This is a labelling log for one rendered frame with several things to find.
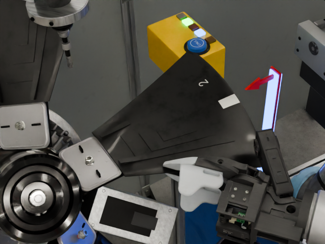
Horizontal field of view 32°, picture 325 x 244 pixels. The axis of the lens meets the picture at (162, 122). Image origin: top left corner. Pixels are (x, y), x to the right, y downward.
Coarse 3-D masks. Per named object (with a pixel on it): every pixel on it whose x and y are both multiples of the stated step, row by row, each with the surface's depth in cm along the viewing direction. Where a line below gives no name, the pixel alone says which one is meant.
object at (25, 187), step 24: (0, 168) 74; (24, 168) 74; (48, 168) 75; (72, 168) 76; (0, 192) 72; (24, 192) 74; (48, 192) 76; (72, 192) 76; (0, 216) 72; (24, 216) 74; (48, 216) 75; (72, 216) 76; (24, 240) 73; (48, 240) 75
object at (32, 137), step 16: (0, 112) 81; (16, 112) 80; (32, 112) 79; (0, 128) 82; (32, 128) 79; (48, 128) 78; (0, 144) 82; (16, 144) 80; (32, 144) 79; (48, 144) 78
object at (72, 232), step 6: (78, 216) 85; (84, 216) 86; (78, 222) 84; (84, 222) 86; (72, 228) 82; (78, 228) 84; (84, 228) 85; (90, 228) 87; (66, 234) 80; (72, 234) 81; (90, 234) 86; (60, 240) 78; (66, 240) 79; (72, 240) 81; (78, 240) 82; (84, 240) 84; (90, 240) 85
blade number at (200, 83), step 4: (204, 76) 93; (200, 80) 92; (204, 80) 92; (208, 80) 92; (196, 84) 92; (200, 84) 92; (204, 84) 92; (208, 84) 92; (200, 88) 91; (204, 88) 91
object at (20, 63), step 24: (0, 0) 78; (24, 0) 77; (0, 24) 79; (24, 24) 77; (0, 48) 79; (24, 48) 78; (48, 48) 77; (0, 72) 80; (24, 72) 78; (48, 72) 77; (0, 96) 80; (24, 96) 78; (48, 96) 77
